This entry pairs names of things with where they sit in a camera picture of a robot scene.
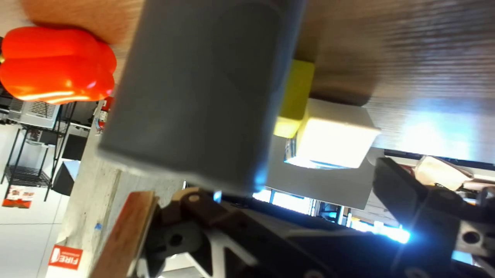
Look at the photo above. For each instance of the red white sign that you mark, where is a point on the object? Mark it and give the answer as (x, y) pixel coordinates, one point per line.
(65, 257)
(17, 199)

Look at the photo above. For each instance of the black metal rack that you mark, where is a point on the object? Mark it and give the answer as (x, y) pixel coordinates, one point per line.
(31, 155)

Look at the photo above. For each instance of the yellow rectangular block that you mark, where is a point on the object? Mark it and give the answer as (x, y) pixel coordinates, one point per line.
(297, 93)

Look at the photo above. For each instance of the red toy bell pepper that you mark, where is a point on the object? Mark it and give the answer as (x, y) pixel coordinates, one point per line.
(56, 64)

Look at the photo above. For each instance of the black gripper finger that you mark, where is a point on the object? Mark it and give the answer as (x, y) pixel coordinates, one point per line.
(396, 191)

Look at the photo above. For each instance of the grey cylinder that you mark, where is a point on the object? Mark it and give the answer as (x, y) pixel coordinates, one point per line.
(201, 93)

